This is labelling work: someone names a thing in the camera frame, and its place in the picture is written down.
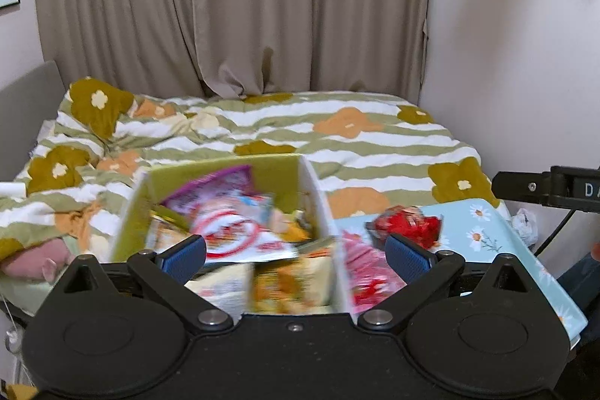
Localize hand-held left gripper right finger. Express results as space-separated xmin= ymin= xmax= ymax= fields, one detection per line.
xmin=356 ymin=234 xmax=531 ymax=331

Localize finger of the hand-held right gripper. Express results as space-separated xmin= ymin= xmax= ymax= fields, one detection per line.
xmin=491 ymin=170 xmax=555 ymax=207

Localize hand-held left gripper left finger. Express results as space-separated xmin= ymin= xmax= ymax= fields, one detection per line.
xmin=61 ymin=235 xmax=235 ymax=332

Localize red oval label packet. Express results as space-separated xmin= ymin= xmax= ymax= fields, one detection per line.
xmin=190 ymin=193 xmax=301 ymax=264

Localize purple snack packet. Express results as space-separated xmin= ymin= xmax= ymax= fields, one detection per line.
xmin=162 ymin=166 xmax=255 ymax=217

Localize yellow chip packet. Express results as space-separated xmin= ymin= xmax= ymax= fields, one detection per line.
xmin=253 ymin=247 xmax=336 ymax=314

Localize green white cardboard box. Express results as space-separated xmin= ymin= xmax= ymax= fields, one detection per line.
xmin=109 ymin=153 xmax=353 ymax=317

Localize red snack packet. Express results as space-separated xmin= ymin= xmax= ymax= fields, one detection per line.
xmin=369 ymin=205 xmax=444 ymax=250

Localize crumpled white bag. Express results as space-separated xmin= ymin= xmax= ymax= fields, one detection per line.
xmin=508 ymin=208 xmax=538 ymax=249

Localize pink snack packet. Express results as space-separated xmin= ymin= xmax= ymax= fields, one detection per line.
xmin=338 ymin=230 xmax=410 ymax=313

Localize person's dark jeans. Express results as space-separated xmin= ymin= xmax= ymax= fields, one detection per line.
xmin=555 ymin=251 xmax=600 ymax=322

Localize pink plush pillow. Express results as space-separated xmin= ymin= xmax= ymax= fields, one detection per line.
xmin=0 ymin=238 xmax=77 ymax=285

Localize striped floral blanket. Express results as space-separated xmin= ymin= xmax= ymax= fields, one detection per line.
xmin=0 ymin=76 xmax=511 ymax=304

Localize grey headboard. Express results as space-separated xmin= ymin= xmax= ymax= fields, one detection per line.
xmin=0 ymin=60 xmax=67 ymax=184

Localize black cable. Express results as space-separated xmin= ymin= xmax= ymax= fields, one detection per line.
xmin=534 ymin=207 xmax=576 ymax=255

